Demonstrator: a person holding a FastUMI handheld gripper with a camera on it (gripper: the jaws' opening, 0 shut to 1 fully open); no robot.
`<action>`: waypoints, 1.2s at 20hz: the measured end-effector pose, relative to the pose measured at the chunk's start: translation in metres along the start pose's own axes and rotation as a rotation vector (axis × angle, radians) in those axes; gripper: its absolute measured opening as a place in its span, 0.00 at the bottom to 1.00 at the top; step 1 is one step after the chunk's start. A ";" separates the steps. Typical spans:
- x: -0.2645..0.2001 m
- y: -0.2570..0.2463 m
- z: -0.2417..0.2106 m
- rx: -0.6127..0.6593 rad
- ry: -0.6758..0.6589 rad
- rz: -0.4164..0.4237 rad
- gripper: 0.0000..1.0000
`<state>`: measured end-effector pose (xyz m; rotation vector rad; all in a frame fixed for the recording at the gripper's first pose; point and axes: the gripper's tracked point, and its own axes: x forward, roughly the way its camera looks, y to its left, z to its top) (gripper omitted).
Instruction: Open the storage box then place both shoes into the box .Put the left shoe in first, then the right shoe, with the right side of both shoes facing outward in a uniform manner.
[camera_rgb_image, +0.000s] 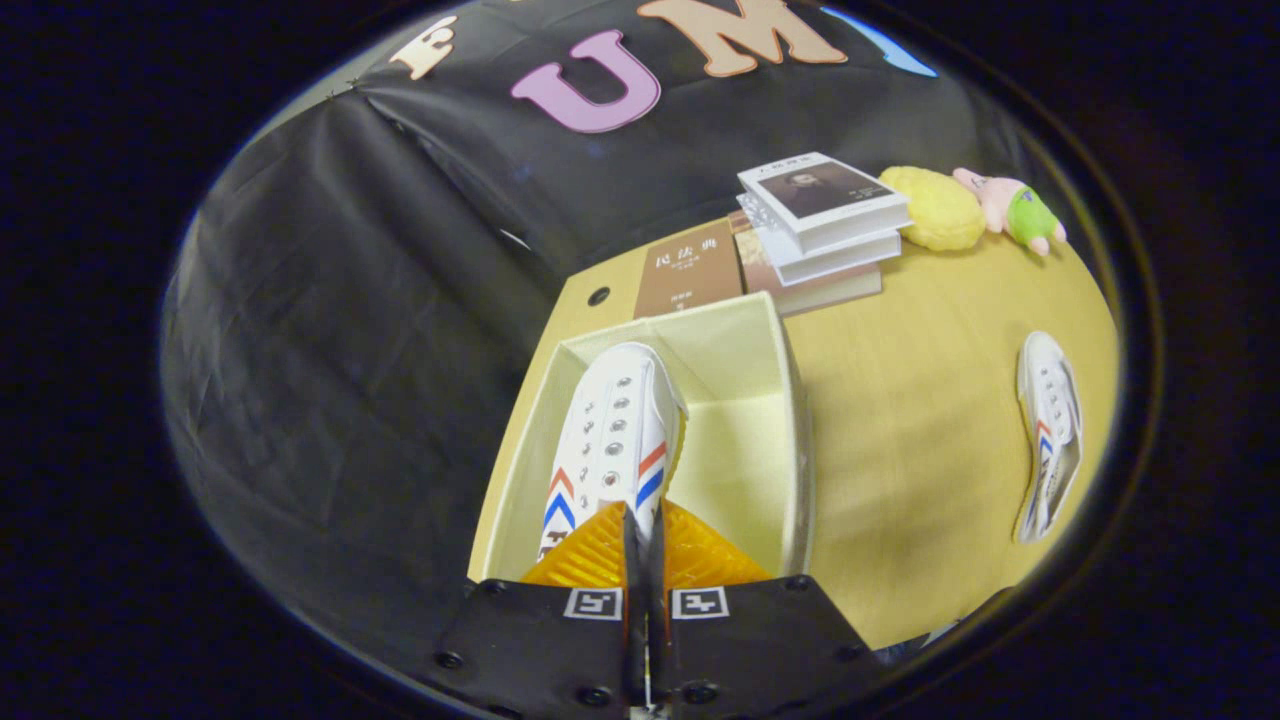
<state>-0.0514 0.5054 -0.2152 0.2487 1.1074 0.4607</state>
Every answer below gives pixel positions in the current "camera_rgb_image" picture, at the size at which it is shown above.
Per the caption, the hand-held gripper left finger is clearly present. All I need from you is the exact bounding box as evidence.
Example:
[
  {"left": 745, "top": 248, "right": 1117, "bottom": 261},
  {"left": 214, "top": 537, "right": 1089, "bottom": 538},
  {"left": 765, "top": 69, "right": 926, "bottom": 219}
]
[{"left": 432, "top": 500, "right": 641, "bottom": 720}]

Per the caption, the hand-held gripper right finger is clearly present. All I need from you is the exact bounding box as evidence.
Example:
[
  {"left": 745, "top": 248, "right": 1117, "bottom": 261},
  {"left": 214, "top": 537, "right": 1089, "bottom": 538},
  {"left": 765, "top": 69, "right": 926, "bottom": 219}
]
[{"left": 648, "top": 498, "right": 886, "bottom": 720}]

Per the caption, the grey fabric storage box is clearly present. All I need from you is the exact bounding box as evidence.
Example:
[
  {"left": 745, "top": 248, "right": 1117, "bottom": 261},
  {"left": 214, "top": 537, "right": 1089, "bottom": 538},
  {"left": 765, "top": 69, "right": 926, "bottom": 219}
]
[{"left": 468, "top": 292, "right": 813, "bottom": 583}]

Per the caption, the white striped canvas shoe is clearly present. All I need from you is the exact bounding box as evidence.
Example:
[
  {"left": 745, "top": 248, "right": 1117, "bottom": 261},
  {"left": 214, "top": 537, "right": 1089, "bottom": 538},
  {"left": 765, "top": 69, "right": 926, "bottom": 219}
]
[
  {"left": 538, "top": 342, "right": 689, "bottom": 561},
  {"left": 1014, "top": 331, "right": 1084, "bottom": 545}
]

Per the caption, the brown cover book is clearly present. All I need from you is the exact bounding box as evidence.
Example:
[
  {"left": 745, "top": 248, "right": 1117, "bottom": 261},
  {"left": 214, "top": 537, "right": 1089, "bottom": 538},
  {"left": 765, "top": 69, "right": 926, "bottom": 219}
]
[{"left": 633, "top": 220, "right": 746, "bottom": 321}]

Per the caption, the thick white book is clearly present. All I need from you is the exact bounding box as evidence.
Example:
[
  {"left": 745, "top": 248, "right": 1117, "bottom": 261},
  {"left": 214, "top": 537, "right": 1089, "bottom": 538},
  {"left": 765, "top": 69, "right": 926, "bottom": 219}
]
[{"left": 752, "top": 215, "right": 903, "bottom": 288}]

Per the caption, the black backdrop cloth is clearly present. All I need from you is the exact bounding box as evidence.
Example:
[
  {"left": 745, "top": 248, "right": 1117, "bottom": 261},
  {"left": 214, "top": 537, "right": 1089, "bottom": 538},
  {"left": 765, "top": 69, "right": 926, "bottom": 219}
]
[{"left": 160, "top": 0, "right": 1031, "bottom": 641}]

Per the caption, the white book with portrait cover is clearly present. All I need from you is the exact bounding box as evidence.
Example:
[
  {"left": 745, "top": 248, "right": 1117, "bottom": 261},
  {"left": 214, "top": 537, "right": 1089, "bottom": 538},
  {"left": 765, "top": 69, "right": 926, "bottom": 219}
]
[{"left": 737, "top": 152, "right": 911, "bottom": 253}]

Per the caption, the yellow plush toy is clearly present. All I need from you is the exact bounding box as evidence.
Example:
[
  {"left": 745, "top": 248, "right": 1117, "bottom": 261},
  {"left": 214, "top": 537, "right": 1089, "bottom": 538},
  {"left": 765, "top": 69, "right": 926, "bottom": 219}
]
[{"left": 878, "top": 166, "right": 986, "bottom": 252}]

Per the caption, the pink and green plush toy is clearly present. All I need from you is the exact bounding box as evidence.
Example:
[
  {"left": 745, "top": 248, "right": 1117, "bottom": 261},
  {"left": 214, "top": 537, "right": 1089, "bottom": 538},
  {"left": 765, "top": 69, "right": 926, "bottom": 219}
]
[{"left": 952, "top": 167, "right": 1068, "bottom": 257}]

